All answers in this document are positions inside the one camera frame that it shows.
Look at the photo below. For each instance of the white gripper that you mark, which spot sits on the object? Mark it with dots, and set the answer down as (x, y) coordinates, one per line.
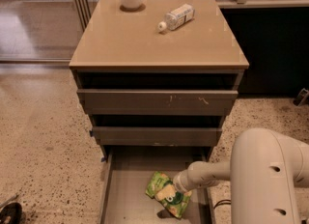
(181, 180)

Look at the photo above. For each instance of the green rice chip bag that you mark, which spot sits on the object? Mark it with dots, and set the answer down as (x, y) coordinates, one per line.
(175, 206)

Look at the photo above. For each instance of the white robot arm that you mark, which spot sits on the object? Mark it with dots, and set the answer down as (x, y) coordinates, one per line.
(264, 170)

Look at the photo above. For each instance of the bottom grey open drawer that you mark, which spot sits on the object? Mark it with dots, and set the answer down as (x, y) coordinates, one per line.
(129, 170)

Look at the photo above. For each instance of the middle grey drawer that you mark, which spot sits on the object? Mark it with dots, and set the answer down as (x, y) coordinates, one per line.
(157, 136)

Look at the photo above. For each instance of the top grey drawer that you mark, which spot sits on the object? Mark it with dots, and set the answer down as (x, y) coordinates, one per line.
(157, 102)

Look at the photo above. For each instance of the tan drawer cabinet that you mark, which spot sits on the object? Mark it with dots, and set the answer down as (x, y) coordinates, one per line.
(123, 50)

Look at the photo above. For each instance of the black object floor left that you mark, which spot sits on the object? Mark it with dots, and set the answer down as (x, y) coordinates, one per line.
(10, 211)

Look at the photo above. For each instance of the small dark floor object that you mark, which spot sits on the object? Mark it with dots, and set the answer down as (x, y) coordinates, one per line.
(301, 97)

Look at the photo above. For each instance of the clear plastic water bottle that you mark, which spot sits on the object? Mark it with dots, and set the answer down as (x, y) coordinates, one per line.
(176, 18)

